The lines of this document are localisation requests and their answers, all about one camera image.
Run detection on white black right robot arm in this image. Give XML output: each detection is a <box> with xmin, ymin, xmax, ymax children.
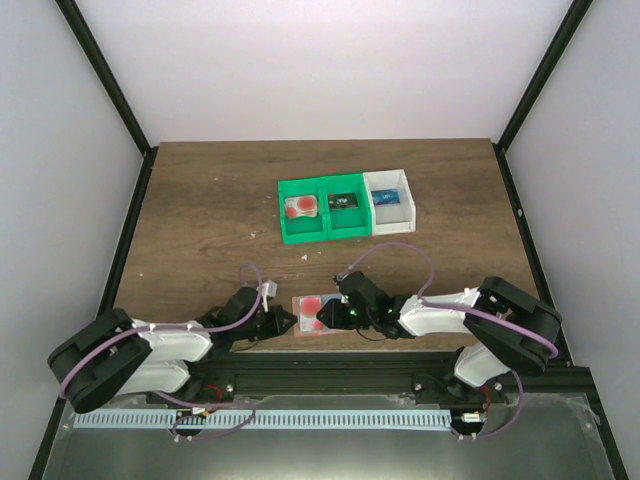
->
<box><xmin>316</xmin><ymin>271</ymin><xmax>562</xmax><ymax>401</ymax></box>

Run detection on blue card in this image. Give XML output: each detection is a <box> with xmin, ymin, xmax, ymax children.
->
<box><xmin>371</xmin><ymin>189</ymin><xmax>401</xmax><ymax>206</ymax></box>

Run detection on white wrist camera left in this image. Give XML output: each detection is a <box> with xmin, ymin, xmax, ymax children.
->
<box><xmin>260</xmin><ymin>280</ymin><xmax>278</xmax><ymax>310</ymax></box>

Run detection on right black frame post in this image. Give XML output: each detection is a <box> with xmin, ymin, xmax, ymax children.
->
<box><xmin>497</xmin><ymin>0</ymin><xmax>593</xmax><ymax>152</ymax></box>

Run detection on red circle card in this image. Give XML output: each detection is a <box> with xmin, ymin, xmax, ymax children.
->
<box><xmin>298</xmin><ymin>296</ymin><xmax>324</xmax><ymax>333</ymax></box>

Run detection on green plastic bin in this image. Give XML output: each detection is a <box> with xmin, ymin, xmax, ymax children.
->
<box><xmin>320</xmin><ymin>173</ymin><xmax>372</xmax><ymax>241</ymax></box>
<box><xmin>278</xmin><ymin>178</ymin><xmax>328</xmax><ymax>246</ymax></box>

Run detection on red and white card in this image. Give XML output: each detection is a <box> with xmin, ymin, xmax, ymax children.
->
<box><xmin>284</xmin><ymin>195</ymin><xmax>319</xmax><ymax>220</ymax></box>

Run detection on left green plastic bin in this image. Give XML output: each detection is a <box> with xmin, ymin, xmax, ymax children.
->
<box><xmin>278</xmin><ymin>178</ymin><xmax>328</xmax><ymax>246</ymax></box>

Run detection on black frame post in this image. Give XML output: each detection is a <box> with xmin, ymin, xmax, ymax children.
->
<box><xmin>55</xmin><ymin>0</ymin><xmax>152</xmax><ymax>156</ymax></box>
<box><xmin>497</xmin><ymin>0</ymin><xmax>593</xmax><ymax>152</ymax></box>

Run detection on white plastic bin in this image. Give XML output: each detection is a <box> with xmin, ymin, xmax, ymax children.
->
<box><xmin>363</xmin><ymin>169</ymin><xmax>417</xmax><ymax>236</ymax></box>

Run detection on light blue cable duct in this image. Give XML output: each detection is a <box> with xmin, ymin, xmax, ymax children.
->
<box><xmin>73</xmin><ymin>409</ymin><xmax>452</xmax><ymax>431</ymax></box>

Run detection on dark green card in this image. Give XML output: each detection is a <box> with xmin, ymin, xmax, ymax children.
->
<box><xmin>328</xmin><ymin>192</ymin><xmax>359</xmax><ymax>211</ymax></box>

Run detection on middle green plastic bin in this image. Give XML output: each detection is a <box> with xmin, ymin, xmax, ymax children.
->
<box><xmin>320</xmin><ymin>173</ymin><xmax>372</xmax><ymax>241</ymax></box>

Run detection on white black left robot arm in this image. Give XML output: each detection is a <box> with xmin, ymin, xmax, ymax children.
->
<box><xmin>47</xmin><ymin>282</ymin><xmax>297</xmax><ymax>413</ymax></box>

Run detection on pink leather card holder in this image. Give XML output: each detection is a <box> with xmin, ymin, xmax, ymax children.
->
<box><xmin>292</xmin><ymin>294</ymin><xmax>345</xmax><ymax>337</ymax></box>

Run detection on black front frame rail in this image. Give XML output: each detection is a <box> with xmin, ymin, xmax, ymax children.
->
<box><xmin>189</xmin><ymin>351</ymin><xmax>591</xmax><ymax>406</ymax></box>

